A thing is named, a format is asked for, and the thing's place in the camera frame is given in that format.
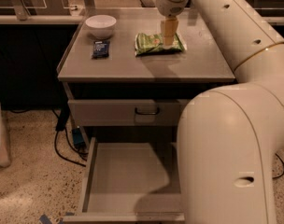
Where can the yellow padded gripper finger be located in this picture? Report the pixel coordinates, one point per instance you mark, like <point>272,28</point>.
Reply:
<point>168,30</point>

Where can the green jalapeno chip bag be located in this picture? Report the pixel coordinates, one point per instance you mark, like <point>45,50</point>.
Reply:
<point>153,44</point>

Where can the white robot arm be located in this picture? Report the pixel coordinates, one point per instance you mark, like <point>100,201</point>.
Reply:
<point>227,137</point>

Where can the grey drawer cabinet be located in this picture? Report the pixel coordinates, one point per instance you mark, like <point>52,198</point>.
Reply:
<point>124,76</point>

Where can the grey top drawer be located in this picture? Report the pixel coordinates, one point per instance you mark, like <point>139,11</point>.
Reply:
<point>111,112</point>

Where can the open grey middle drawer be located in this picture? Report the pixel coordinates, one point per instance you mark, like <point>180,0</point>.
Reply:
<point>130,183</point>

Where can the white bowl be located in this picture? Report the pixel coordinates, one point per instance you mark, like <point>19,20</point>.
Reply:
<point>101,26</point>

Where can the dark blue snack packet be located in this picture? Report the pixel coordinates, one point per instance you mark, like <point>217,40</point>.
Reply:
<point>100,49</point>

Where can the blue power box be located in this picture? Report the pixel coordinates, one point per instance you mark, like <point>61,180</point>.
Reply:
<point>78,140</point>

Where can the black drawer handle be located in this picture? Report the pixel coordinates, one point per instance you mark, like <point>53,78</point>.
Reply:
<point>147,112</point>

